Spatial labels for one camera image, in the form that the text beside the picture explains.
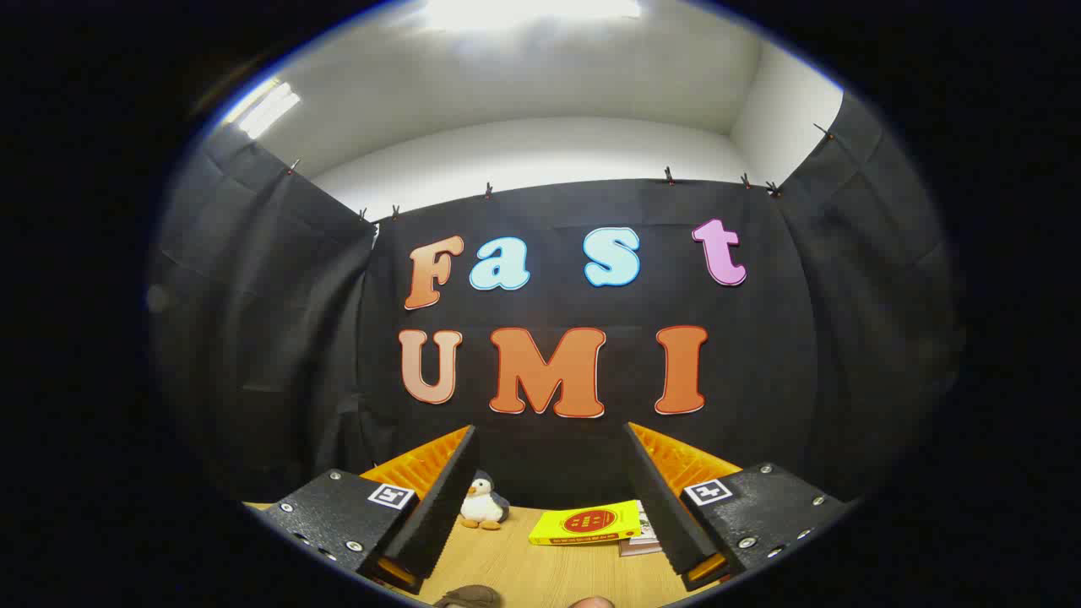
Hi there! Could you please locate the row of black cloth clips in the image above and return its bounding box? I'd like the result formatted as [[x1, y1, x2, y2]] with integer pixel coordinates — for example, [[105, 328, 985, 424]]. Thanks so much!
[[287, 122, 833, 222]]

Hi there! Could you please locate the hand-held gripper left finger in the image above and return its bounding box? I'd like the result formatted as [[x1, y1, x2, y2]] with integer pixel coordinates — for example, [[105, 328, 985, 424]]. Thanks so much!
[[258, 425, 481, 596]]

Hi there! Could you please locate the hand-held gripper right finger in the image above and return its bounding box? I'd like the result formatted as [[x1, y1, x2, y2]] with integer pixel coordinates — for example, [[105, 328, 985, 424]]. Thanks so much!
[[623, 421, 850, 592]]

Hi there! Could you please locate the ceiling light panel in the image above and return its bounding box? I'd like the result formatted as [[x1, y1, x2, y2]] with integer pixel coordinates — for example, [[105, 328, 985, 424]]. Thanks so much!
[[224, 80, 301, 140]]

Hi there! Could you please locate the yellow book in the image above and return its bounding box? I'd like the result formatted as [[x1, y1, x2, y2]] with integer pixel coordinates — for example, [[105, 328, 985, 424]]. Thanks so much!
[[529, 500, 643, 546]]

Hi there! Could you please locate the white illustrated book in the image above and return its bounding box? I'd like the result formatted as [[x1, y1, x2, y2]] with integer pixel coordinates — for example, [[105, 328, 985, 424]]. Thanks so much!
[[618, 502, 664, 558]]

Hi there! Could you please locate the penguin plush toy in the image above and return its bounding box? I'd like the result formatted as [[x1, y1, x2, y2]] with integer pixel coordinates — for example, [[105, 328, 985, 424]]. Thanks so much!
[[460, 471, 510, 531]]

